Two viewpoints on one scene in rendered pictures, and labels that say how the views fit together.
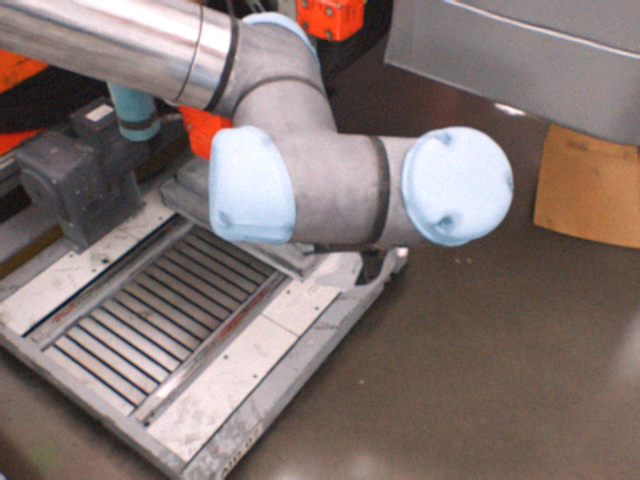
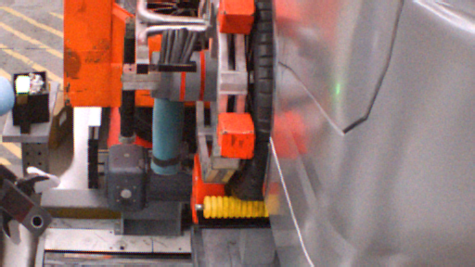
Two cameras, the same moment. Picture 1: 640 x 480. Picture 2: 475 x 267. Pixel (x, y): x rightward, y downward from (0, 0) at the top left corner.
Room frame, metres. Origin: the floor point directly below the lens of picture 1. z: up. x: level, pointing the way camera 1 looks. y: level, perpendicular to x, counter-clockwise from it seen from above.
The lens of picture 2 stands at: (0.02, -1.01, 1.67)
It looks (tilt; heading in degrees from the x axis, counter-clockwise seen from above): 33 degrees down; 49
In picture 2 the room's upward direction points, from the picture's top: 4 degrees clockwise
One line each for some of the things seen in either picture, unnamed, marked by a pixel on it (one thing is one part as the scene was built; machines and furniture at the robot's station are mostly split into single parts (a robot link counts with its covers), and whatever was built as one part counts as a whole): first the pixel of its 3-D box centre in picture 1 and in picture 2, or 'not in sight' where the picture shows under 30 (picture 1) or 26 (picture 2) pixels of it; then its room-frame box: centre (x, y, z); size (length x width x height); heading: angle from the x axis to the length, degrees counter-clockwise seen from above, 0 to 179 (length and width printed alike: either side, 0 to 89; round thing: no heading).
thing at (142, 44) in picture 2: not in sight; (176, 27); (1.07, 0.24, 1.03); 0.19 x 0.18 x 0.11; 144
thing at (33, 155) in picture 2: not in sight; (34, 157); (1.11, 1.09, 0.21); 0.10 x 0.10 x 0.42; 54
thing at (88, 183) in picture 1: (113, 169); (166, 194); (1.33, 0.55, 0.26); 0.42 x 0.18 x 0.35; 144
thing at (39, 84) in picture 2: not in sight; (30, 95); (1.07, 1.03, 0.51); 0.20 x 0.14 x 0.13; 63
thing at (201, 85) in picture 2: not in sight; (190, 75); (1.17, 0.29, 0.85); 0.21 x 0.14 x 0.14; 144
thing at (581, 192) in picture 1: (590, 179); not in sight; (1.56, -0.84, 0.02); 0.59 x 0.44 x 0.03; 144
